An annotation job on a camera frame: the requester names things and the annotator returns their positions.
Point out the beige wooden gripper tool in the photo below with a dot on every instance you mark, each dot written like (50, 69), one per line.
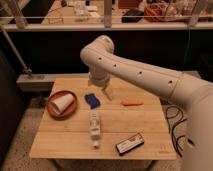
(108, 92)

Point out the clear bottle with white label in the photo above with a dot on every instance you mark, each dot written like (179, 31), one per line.
(95, 128)

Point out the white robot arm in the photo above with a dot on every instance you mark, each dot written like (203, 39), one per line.
(192, 94)

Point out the blue sponge block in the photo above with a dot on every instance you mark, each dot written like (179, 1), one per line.
(92, 100)

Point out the orange carrot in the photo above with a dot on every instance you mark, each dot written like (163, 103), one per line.
(131, 102)

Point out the white paper cup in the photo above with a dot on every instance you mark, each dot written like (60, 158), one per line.
(61, 103)

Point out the black and red box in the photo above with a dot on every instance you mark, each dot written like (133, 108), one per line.
(129, 144)

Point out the grey horizontal metal beam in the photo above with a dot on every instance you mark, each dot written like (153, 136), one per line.
(50, 80)

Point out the grey metal diagonal pole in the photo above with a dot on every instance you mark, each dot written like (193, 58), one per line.
(26, 69)

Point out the cluttered background shelf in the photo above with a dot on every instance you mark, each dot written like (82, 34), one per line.
(105, 15)

